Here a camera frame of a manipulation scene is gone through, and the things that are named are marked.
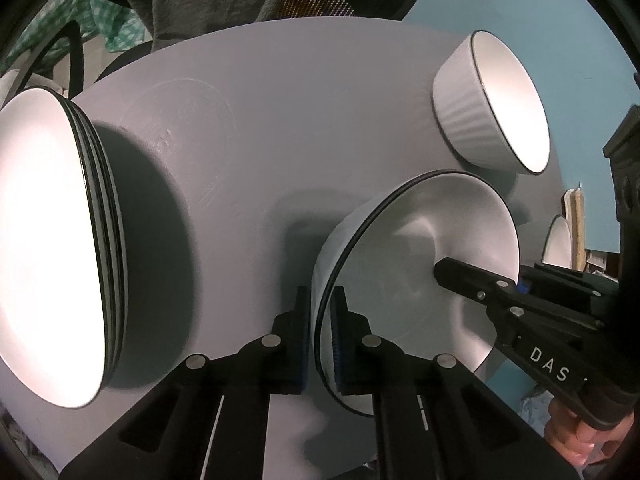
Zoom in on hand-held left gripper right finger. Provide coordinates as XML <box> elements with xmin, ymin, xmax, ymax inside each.
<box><xmin>330</xmin><ymin>285</ymin><xmax>583</xmax><ymax>480</ymax></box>

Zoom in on wooden board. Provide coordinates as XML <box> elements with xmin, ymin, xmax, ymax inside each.
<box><xmin>564</xmin><ymin>187</ymin><xmax>587</xmax><ymax>272</ymax></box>

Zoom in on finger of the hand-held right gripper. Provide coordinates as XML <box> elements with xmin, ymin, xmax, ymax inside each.
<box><xmin>519</xmin><ymin>262</ymin><xmax>618</xmax><ymax>311</ymax></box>
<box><xmin>434</xmin><ymin>257</ymin><xmax>521</xmax><ymax>311</ymax></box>

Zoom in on white ribbed bowl black rim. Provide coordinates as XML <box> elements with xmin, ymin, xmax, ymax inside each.
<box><xmin>311</xmin><ymin>170</ymin><xmax>521</xmax><ymax>417</ymax></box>
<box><xmin>432</xmin><ymin>30</ymin><xmax>551</xmax><ymax>176</ymax></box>
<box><xmin>541</xmin><ymin>213</ymin><xmax>573</xmax><ymax>267</ymax></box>

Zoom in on person's right hand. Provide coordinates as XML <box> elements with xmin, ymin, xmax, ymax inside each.
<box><xmin>544</xmin><ymin>395</ymin><xmax>637</xmax><ymax>467</ymax></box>

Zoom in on grey fleece robe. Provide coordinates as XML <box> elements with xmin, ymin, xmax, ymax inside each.
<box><xmin>117</xmin><ymin>0</ymin><xmax>302</xmax><ymax>56</ymax></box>

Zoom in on black mesh office chair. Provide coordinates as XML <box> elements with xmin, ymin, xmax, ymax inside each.
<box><xmin>30</xmin><ymin>0</ymin><xmax>442</xmax><ymax>98</ymax></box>

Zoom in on white plate with black rim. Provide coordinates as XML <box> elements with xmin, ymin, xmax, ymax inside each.
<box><xmin>72</xmin><ymin>107</ymin><xmax>129</xmax><ymax>377</ymax></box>
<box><xmin>62</xmin><ymin>97</ymin><xmax>120</xmax><ymax>388</ymax></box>
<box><xmin>0</xmin><ymin>86</ymin><xmax>109</xmax><ymax>409</ymax></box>

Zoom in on green checked tablecloth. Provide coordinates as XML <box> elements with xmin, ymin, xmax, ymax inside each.
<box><xmin>7</xmin><ymin>0</ymin><xmax>147</xmax><ymax>63</ymax></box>

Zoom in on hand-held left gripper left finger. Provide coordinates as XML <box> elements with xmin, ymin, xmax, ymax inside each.
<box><xmin>60</xmin><ymin>285</ymin><xmax>308</xmax><ymax>480</ymax></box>

